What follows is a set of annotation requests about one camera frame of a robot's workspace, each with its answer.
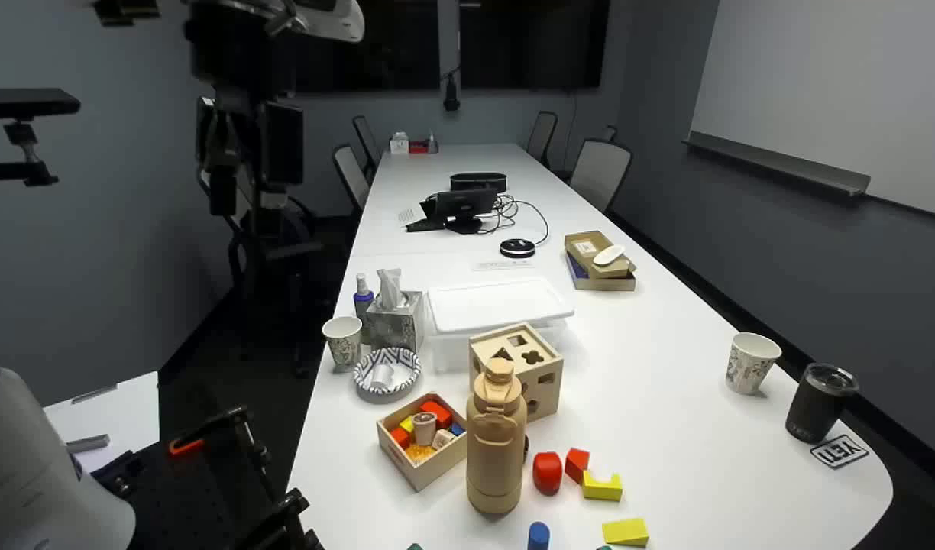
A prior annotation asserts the whiteboard with tray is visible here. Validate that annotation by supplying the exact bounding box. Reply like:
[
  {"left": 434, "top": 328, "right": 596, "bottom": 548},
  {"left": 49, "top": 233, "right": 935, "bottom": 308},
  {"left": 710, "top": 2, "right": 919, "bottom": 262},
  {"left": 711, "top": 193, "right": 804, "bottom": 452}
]
[{"left": 689, "top": 0, "right": 935, "bottom": 212}]

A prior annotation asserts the wall mounted black television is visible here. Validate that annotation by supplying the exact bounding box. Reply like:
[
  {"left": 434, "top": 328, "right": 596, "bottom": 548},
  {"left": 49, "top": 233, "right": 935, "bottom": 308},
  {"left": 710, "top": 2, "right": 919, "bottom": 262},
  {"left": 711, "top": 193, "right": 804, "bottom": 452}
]
[{"left": 286, "top": 0, "right": 611, "bottom": 94}]

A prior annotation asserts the patterned paper plate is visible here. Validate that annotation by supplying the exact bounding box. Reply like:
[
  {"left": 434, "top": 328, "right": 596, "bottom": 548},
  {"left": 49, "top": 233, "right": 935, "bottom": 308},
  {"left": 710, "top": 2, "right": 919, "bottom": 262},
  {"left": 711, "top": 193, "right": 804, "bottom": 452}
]
[{"left": 351, "top": 349, "right": 423, "bottom": 399}]

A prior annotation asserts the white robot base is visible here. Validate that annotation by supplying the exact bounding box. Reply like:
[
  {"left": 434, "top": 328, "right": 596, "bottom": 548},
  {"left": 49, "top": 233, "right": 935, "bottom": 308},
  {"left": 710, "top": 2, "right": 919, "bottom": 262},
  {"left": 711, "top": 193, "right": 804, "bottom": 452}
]
[{"left": 0, "top": 366, "right": 139, "bottom": 550}]

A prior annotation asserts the red cube block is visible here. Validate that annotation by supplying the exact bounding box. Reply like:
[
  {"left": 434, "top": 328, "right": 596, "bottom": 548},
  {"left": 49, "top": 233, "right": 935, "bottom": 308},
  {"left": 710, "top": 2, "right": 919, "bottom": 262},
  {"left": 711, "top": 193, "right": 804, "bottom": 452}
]
[{"left": 565, "top": 447, "right": 590, "bottom": 483}]

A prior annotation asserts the tall wooden bottle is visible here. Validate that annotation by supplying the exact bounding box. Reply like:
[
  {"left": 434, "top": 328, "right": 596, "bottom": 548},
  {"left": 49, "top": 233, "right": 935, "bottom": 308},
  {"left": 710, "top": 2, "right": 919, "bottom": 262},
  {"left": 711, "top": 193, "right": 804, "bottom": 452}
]
[{"left": 467, "top": 360, "right": 527, "bottom": 515}]

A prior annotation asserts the red cylinder block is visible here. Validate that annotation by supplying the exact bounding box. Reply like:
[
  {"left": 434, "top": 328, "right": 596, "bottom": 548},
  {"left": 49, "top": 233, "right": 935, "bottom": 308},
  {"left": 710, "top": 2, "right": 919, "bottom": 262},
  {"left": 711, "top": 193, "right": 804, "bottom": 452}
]
[{"left": 533, "top": 452, "right": 563, "bottom": 494}]

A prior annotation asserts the yellow flat block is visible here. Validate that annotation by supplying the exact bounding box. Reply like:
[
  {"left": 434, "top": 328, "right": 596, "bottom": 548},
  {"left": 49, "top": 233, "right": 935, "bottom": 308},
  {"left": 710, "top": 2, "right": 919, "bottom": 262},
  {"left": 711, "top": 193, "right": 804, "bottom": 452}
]
[{"left": 602, "top": 518, "right": 651, "bottom": 548}]

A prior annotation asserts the black clamp with orange handle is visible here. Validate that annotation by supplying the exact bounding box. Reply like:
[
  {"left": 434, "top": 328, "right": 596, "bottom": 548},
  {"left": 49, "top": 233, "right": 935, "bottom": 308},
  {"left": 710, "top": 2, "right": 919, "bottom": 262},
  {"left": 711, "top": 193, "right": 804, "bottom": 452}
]
[{"left": 94, "top": 407, "right": 325, "bottom": 550}]

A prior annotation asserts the wooden shape sorter cube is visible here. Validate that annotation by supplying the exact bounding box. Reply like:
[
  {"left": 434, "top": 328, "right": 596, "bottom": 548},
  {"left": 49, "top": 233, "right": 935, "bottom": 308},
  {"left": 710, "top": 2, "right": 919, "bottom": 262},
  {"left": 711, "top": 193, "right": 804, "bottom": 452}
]
[{"left": 467, "top": 322, "right": 563, "bottom": 422}]

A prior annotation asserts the small blue spray bottle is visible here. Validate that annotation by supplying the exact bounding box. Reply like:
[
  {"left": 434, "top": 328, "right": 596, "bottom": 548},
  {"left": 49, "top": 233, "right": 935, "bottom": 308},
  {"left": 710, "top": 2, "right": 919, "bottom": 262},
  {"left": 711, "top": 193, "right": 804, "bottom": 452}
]
[{"left": 351, "top": 276, "right": 373, "bottom": 315}]

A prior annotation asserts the grey chair right of table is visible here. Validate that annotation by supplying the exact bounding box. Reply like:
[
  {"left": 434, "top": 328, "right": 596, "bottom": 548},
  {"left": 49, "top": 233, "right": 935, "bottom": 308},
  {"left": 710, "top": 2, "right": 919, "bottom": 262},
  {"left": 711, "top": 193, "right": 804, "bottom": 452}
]
[{"left": 569, "top": 141, "right": 634, "bottom": 210}]

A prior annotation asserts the grey tissue box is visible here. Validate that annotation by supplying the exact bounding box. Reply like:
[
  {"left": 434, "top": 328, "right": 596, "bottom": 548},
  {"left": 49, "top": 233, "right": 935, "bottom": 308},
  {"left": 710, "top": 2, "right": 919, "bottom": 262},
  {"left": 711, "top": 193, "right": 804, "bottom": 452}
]
[{"left": 362, "top": 267, "right": 423, "bottom": 349}]

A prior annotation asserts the cardboard box with mouse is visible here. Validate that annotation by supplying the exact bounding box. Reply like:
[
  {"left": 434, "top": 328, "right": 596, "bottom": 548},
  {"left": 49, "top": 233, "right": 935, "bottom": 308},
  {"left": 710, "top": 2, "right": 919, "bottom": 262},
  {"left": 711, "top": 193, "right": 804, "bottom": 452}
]
[{"left": 565, "top": 228, "right": 637, "bottom": 291}]

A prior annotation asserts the black travel tumbler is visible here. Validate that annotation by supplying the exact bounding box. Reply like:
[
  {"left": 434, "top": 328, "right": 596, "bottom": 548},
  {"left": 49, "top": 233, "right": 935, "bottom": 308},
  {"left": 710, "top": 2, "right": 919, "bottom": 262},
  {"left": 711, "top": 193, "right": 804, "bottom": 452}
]
[{"left": 784, "top": 364, "right": 860, "bottom": 442}]

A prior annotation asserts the wooden tray of blocks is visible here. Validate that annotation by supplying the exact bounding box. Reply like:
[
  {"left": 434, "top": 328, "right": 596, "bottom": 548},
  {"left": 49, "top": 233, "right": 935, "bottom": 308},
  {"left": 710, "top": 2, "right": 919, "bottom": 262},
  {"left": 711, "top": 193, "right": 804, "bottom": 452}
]
[{"left": 376, "top": 394, "right": 467, "bottom": 488}]

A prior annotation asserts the fiducial tag sticker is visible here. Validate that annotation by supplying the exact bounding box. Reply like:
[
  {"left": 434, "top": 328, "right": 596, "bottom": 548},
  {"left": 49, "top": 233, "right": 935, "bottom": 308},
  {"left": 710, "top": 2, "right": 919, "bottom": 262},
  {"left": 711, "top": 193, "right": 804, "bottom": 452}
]
[{"left": 811, "top": 435, "right": 867, "bottom": 470}]

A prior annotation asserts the white plastic lidded bin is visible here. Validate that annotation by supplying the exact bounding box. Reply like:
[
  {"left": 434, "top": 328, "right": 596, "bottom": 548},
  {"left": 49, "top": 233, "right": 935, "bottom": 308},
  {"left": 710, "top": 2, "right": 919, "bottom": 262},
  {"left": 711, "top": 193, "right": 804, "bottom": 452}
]
[{"left": 428, "top": 276, "right": 573, "bottom": 371}]

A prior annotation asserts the black laptop stand device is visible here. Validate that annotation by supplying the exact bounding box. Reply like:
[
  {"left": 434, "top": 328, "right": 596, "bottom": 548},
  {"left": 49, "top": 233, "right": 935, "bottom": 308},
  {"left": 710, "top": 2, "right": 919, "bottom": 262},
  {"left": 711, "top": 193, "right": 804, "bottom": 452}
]
[{"left": 410, "top": 171, "right": 508, "bottom": 236}]

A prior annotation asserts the paper cup at table end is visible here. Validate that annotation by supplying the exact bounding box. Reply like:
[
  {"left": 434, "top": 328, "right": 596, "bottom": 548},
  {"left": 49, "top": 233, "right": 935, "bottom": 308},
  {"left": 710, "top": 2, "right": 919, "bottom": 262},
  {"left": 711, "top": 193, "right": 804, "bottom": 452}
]
[{"left": 727, "top": 334, "right": 781, "bottom": 394}]

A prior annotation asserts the patterned paper cup near tissue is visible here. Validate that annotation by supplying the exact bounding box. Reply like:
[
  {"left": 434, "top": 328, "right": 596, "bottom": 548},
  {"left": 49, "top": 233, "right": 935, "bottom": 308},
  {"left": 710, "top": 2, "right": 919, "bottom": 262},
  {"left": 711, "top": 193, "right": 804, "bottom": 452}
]
[{"left": 322, "top": 317, "right": 363, "bottom": 370}]

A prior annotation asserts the blue cylinder block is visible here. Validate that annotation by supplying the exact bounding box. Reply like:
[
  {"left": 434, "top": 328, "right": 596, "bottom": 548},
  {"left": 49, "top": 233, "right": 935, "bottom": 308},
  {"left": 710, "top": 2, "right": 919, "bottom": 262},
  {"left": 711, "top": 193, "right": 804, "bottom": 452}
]
[{"left": 527, "top": 523, "right": 551, "bottom": 550}]

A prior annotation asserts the yellow L block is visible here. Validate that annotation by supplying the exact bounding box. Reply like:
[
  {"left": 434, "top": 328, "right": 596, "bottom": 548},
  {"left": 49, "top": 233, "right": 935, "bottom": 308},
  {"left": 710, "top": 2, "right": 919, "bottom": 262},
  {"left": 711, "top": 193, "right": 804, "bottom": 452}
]
[{"left": 581, "top": 474, "right": 622, "bottom": 500}]

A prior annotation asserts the black round speaker puck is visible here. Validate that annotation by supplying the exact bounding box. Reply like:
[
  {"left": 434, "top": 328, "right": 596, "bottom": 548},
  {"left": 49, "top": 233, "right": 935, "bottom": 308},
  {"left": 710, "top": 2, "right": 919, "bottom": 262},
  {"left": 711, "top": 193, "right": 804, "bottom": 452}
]
[{"left": 498, "top": 239, "right": 535, "bottom": 259}]

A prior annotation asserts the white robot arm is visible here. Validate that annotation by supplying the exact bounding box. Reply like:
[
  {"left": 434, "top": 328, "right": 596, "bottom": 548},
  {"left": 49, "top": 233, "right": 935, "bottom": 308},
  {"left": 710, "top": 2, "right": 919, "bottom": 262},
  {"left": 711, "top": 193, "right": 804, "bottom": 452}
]
[{"left": 183, "top": 0, "right": 368, "bottom": 114}]

